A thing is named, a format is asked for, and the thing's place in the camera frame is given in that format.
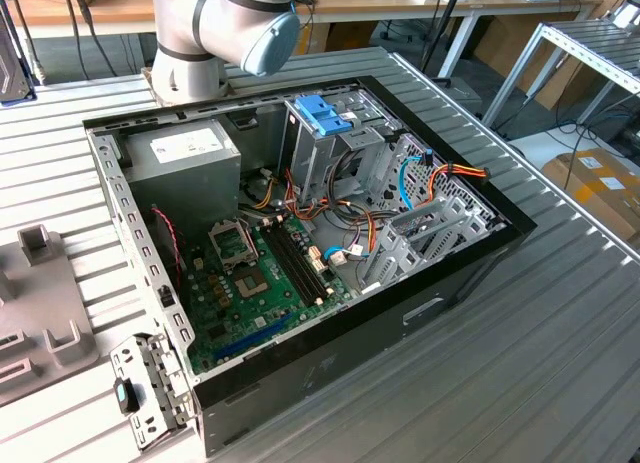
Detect green motherboard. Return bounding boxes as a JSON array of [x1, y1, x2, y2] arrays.
[[182, 215, 361, 377]]

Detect orange black wire bundle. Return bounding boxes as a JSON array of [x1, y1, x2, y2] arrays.
[[284, 167, 386, 257]]

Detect silver slot bracket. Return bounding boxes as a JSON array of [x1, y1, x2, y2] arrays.
[[109, 332, 196, 452]]

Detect orange wire black plug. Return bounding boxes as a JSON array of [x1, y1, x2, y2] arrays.
[[427, 163, 490, 207]]

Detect grey parts rack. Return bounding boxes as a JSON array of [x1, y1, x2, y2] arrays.
[[0, 225, 101, 409]]

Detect beige board connector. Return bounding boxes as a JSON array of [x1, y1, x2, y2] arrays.
[[307, 246, 329, 274]]

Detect blue plastic bay latch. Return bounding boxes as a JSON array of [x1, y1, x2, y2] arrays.
[[294, 95, 354, 138]]

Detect grey metal drive cage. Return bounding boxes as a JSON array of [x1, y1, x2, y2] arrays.
[[278, 85, 401, 209]]

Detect yellow black wire bundle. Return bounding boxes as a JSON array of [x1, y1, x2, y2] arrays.
[[239, 175, 281, 209]]

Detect wooden desk white frame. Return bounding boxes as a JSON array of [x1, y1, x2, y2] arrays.
[[0, 0, 604, 79]]

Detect CPU socket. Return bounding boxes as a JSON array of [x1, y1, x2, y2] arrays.
[[232, 265, 274, 302]]

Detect hard disk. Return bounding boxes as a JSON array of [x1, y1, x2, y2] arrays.
[[0, 0, 37, 105]]

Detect metal slat shelf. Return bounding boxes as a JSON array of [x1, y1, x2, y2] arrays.
[[482, 20, 640, 129]]

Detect black cable gold plug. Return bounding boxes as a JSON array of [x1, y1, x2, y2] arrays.
[[9, 0, 49, 87]]

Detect labelled cardboard box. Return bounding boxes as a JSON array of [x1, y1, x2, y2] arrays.
[[542, 150, 640, 239]]

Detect white plug blue wire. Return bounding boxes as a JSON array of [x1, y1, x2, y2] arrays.
[[322, 245, 369, 268]]

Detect light blue wire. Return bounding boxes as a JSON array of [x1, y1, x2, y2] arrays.
[[398, 151, 435, 212]]

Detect black cable with connector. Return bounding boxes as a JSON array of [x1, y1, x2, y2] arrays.
[[59, 0, 104, 82]]

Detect black RAM slot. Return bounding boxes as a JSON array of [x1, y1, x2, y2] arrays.
[[272, 220, 332, 302], [260, 222, 321, 308]]

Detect metal socket cover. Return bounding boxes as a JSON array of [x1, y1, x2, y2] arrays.
[[207, 220, 261, 274]]

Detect black open PC case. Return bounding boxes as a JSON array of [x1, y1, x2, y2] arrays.
[[82, 75, 539, 459]]

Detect red black fan wire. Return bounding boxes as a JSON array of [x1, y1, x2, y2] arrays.
[[151, 206, 185, 289]]

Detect blue expansion slot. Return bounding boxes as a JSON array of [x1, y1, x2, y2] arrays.
[[213, 310, 294, 363]]

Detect black latch teal face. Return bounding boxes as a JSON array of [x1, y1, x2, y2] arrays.
[[113, 377, 141, 414]]

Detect black tripod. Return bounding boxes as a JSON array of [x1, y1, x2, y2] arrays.
[[419, 0, 466, 87]]

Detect grey metal disk bay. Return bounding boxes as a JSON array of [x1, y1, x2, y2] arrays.
[[357, 195, 506, 297]]

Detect grey power supply unit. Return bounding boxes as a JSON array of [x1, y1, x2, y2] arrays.
[[122, 118, 242, 244]]

